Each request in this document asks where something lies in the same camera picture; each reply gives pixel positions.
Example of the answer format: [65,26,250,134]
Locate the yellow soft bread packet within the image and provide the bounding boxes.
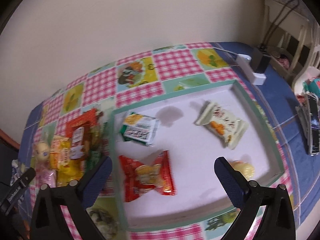
[49,135,84,187]

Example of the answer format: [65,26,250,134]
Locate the green round biscuit packet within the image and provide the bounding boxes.
[85,110,108,172]

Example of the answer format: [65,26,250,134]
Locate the pink snack packet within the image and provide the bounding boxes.
[36,166,56,188]

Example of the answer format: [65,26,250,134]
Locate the red brown milk biscuit packet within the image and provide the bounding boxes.
[69,124,91,160]

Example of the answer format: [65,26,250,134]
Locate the cream persimmon snack packet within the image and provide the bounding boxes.
[195,101,249,150]

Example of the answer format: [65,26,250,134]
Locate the round pastry clear wrapper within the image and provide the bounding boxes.
[34,141,50,164]

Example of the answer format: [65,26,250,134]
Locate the red rectangular snack box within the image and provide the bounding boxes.
[65,108,98,138]

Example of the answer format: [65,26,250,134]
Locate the red cracker packet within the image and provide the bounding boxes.
[119,150,177,203]

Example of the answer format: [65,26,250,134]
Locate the green white cracker packet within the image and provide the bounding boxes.
[119,111,159,146]

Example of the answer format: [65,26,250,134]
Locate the white tray green rim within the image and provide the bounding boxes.
[109,80,285,232]

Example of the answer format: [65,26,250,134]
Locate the white power strip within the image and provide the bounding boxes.
[236,54,266,86]

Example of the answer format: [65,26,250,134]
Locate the pink checkered tablecloth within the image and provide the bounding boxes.
[29,44,293,239]

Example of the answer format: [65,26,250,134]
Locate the black phone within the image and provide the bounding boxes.
[306,93,319,156]

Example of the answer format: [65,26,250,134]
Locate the black power adapter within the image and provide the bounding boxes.
[250,47,271,74]

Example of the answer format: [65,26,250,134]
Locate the white wooden chair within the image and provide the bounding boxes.
[267,9,319,87]

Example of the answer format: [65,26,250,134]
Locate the black cables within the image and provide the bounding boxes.
[261,0,299,48]

